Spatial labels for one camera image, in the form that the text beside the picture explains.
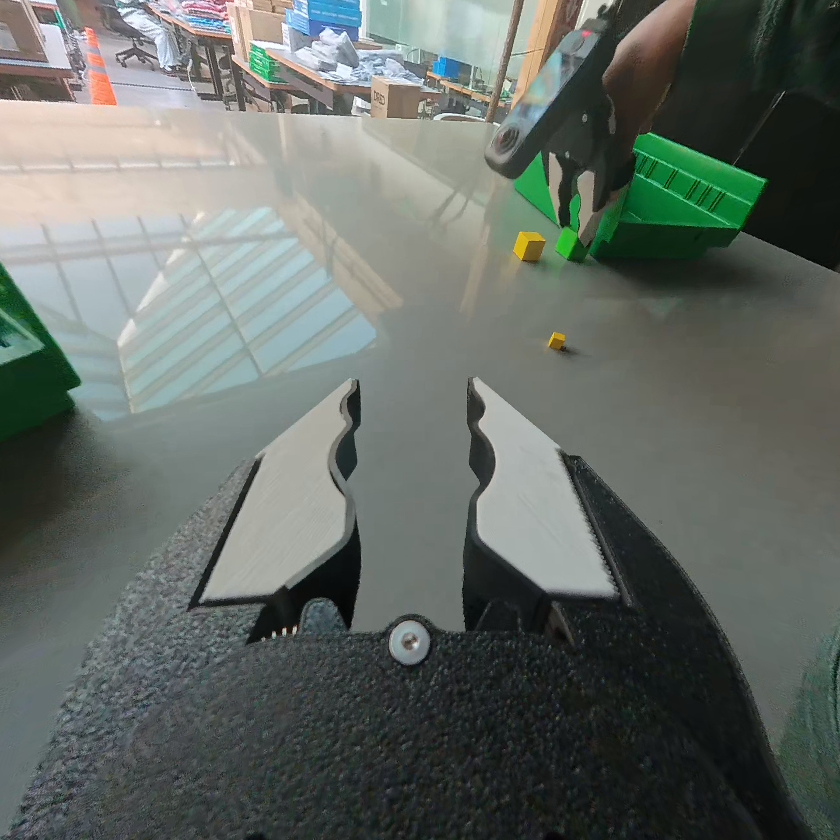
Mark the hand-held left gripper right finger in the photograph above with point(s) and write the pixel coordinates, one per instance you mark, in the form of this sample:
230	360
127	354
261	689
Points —
538	525

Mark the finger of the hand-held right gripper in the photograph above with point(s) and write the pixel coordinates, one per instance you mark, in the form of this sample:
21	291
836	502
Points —
604	197
563	190

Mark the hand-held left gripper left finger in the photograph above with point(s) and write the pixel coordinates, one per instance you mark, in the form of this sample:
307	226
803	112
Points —
289	525

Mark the green wooden cube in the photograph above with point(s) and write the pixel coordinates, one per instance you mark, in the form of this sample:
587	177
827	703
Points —
569	246

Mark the green plastic bin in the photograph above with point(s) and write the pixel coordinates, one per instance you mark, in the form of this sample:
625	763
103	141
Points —
682	216
33	380

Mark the person's right forearm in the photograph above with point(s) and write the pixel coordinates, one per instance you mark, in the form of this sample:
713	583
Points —
754	39

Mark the wooden pillar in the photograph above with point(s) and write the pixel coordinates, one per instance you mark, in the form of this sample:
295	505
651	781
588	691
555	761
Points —
544	46

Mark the thin metal pole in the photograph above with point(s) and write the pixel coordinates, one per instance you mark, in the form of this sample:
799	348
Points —
505	59

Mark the blue storage bin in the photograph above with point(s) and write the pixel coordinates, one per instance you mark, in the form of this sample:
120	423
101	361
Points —
451	67

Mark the printed cardboard box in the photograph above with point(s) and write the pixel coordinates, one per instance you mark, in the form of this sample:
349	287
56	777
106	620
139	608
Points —
394	98

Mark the pile of grey bagged clothes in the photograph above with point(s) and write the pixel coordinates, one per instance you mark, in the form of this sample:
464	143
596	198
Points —
341	52

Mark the stack of blue boxes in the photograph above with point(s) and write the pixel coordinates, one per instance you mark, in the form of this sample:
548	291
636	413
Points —
325	16

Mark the wooden table with clutter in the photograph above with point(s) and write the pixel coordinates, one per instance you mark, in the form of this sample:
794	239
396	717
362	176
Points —
308	79

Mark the stack of flat cardboard boxes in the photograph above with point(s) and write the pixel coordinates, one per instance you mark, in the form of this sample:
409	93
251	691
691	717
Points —
259	26

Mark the person's green clothing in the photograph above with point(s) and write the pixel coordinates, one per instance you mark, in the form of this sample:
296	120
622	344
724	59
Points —
814	735

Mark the long table with folded clothes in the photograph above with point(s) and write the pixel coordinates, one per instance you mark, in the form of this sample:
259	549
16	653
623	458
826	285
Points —
203	36

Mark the stack of folded clothes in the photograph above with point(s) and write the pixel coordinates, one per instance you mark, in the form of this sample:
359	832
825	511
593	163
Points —
203	13

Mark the black swivel chair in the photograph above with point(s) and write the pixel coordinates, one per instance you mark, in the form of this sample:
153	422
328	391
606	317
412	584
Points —
131	46

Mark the orange traffic cone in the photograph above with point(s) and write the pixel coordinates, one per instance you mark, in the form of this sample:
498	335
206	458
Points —
100	79

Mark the wooden work table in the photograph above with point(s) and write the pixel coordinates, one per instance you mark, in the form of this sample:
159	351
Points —
39	69

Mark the large scribbled cardboard box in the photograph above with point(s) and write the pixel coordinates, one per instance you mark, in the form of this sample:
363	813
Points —
19	29

